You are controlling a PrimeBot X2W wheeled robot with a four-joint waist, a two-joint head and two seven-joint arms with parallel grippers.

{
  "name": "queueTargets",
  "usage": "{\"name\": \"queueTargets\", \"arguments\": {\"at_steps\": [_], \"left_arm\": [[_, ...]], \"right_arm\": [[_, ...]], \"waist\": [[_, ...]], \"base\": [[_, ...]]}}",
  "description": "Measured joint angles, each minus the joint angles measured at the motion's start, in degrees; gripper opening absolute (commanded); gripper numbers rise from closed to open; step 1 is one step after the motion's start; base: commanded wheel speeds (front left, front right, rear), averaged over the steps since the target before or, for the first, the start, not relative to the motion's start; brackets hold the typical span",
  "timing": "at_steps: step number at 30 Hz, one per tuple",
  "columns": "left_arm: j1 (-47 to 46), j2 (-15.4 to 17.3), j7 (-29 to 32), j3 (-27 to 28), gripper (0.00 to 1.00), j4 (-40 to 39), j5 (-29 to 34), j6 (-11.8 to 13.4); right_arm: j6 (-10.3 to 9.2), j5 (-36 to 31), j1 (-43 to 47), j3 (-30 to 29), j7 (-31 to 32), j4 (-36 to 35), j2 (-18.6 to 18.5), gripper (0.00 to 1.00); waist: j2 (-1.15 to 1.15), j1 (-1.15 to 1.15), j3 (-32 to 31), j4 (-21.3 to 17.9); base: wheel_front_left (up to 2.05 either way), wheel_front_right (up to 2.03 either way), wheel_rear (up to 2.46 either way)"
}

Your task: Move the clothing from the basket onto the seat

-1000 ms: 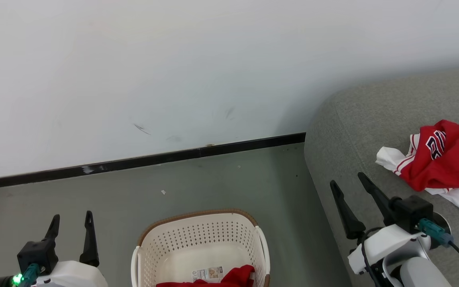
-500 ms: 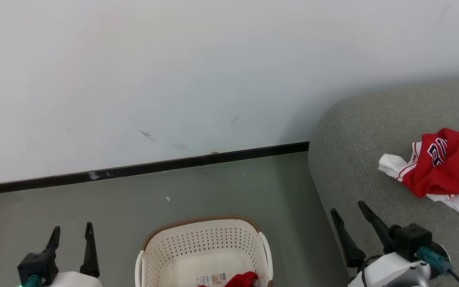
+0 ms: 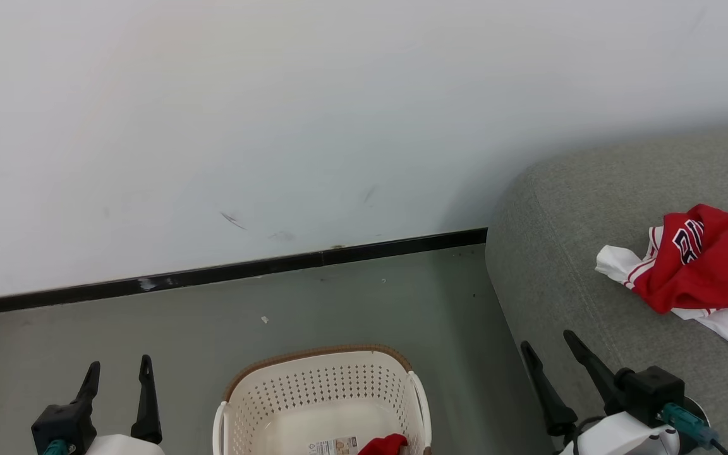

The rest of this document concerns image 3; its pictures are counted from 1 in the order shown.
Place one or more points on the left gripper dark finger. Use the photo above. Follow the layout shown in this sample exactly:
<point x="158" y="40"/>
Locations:
<point x="146" y="404"/>
<point x="89" y="382"/>

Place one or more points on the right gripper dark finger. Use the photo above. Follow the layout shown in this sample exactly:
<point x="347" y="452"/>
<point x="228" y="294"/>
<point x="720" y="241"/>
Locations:
<point x="594" y="373"/>
<point x="547" y="395"/>

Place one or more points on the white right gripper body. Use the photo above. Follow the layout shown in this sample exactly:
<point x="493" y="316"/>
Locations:
<point x="623" y="436"/>

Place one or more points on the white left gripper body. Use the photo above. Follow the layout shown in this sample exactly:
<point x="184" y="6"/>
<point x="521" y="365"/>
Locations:
<point x="124" y="447"/>

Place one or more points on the red and white jersey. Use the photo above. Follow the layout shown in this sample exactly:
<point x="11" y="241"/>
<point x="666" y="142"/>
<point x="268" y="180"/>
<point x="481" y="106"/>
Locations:
<point x="718" y="265"/>

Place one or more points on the small red cloth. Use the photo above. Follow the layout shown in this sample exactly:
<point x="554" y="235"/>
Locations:
<point x="384" y="445"/>

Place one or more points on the grey fabric sofa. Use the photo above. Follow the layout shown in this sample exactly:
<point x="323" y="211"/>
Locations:
<point x="560" y="253"/>

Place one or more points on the cream perforated plastic laundry basket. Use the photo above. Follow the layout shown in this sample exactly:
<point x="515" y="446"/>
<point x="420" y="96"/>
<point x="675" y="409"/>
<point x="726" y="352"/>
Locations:
<point x="313" y="392"/>

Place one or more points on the printed label sticker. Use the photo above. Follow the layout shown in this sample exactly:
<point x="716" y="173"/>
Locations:
<point x="333" y="446"/>

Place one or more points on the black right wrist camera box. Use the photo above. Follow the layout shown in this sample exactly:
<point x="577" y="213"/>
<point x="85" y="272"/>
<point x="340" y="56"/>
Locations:
<point x="651" y="392"/>

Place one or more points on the black wall baseboard strip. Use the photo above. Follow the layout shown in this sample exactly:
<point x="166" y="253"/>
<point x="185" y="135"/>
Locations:
<point x="212" y="275"/>

